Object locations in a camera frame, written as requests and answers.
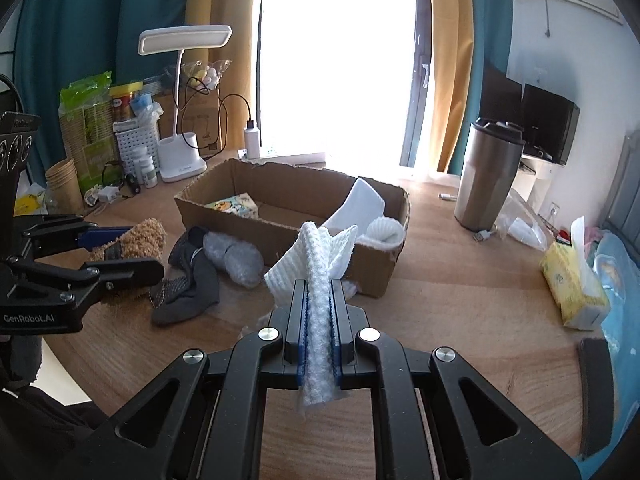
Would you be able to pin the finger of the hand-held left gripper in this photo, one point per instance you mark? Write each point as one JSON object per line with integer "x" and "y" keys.
{"x": 135, "y": 271}
{"x": 107, "y": 239}

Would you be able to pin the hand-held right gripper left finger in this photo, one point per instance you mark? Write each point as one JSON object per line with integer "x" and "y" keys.
{"x": 301, "y": 332}

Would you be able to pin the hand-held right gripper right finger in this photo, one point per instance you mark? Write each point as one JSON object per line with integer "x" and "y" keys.
{"x": 336, "y": 332}

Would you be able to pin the brown fuzzy sock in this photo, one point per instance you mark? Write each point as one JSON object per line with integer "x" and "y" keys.
{"x": 145, "y": 240}

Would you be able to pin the grey sock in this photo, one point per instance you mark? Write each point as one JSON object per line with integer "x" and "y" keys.
{"x": 192, "y": 295}
{"x": 186, "y": 247}

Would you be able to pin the clear bubble wrap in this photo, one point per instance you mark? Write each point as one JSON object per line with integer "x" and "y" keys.
{"x": 235, "y": 260}

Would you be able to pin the cardboard box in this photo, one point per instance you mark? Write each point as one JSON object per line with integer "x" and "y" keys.
{"x": 295, "y": 195}

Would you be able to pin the grey towel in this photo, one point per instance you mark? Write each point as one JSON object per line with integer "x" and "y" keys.
{"x": 22, "y": 360}

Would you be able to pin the small white plug adapter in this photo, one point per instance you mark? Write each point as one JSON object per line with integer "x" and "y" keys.
{"x": 107, "y": 193}

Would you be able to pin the stack of paper cups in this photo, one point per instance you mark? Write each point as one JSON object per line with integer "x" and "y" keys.
{"x": 64, "y": 185}

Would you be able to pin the white perforated basket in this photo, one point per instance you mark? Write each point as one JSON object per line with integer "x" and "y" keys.
{"x": 137, "y": 137}

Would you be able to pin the white desk lamp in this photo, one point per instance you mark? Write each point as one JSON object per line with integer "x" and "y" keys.
{"x": 182, "y": 162}

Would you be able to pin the green snack packet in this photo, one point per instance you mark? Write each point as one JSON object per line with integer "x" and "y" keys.
{"x": 87, "y": 130}

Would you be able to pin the white rolled sock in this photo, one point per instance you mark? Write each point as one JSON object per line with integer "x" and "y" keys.
{"x": 386, "y": 232}

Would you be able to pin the small printed tissue pack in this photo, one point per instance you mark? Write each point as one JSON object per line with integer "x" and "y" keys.
{"x": 232, "y": 206}

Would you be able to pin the white folded cloth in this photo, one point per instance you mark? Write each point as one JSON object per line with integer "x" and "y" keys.
{"x": 361, "y": 202}

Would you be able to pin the jar with yellow lid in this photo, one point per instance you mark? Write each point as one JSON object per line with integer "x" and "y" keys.
{"x": 124, "y": 102}

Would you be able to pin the blue packet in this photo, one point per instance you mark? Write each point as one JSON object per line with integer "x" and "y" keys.
{"x": 141, "y": 104}

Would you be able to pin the brown carton behind lamp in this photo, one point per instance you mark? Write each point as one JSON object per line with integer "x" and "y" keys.
{"x": 205, "y": 120}

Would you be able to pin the white power strip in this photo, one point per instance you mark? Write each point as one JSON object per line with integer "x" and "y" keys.
{"x": 295, "y": 158}

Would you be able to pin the small white usb plug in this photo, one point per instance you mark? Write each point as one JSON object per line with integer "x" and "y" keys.
{"x": 447, "y": 196}

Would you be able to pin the bag of cotton balls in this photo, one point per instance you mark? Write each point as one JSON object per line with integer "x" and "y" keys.
{"x": 207, "y": 77}

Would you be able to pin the steel tumbler with black lid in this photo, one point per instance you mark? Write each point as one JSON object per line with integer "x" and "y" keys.
{"x": 485, "y": 180}

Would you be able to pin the teal curtain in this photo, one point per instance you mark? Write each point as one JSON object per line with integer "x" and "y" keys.
{"x": 487, "y": 20}
{"x": 90, "y": 25}

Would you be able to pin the clear plastic bag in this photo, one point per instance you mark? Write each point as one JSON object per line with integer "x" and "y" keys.
{"x": 522, "y": 225}

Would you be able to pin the yellow tissue pack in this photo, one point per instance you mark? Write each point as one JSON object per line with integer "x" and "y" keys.
{"x": 572, "y": 285}

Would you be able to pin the small white desk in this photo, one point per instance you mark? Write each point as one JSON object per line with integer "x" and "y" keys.
{"x": 537, "y": 172}

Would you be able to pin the yellow curtain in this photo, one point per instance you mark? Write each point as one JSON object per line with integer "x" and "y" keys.
{"x": 220, "y": 0}
{"x": 452, "y": 60}

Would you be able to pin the black chair back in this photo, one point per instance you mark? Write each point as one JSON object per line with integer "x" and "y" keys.
{"x": 597, "y": 400}

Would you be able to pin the blue printed blanket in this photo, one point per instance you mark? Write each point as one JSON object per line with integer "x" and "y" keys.
{"x": 620, "y": 310}

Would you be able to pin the black monitor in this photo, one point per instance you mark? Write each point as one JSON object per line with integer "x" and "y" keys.
{"x": 500, "y": 95}
{"x": 550, "y": 125}

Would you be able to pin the grey bed headboard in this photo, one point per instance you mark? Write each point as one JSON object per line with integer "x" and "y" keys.
{"x": 625, "y": 185}

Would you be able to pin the wall socket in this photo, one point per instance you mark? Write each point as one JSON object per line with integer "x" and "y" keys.
{"x": 554, "y": 208}

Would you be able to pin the dark sliding door frame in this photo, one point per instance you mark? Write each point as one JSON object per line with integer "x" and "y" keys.
{"x": 419, "y": 85}

